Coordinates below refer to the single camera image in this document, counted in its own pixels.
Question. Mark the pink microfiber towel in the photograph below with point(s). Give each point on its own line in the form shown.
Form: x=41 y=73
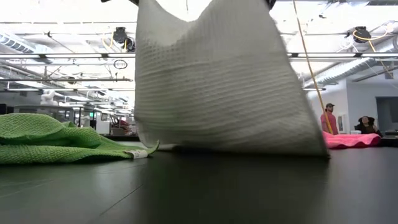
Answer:
x=351 y=140

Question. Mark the green microfiber towel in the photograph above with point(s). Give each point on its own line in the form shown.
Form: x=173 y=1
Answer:
x=46 y=140

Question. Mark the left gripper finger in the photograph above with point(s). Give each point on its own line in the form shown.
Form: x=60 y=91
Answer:
x=124 y=1

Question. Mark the long ceiling light strip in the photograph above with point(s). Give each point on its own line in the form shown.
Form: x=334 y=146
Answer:
x=62 y=55

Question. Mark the white waffle-weave towel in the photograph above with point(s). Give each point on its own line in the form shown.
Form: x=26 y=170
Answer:
x=217 y=99

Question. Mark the white rounded figure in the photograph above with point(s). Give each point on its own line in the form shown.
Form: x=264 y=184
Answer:
x=48 y=99

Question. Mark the ribbed ventilation duct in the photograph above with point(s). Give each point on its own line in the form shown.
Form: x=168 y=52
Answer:
x=15 y=45

